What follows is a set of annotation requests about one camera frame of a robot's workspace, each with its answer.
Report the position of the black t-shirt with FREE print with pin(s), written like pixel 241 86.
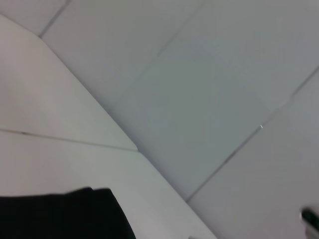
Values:
pixel 62 214

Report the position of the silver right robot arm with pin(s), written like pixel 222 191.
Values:
pixel 311 216

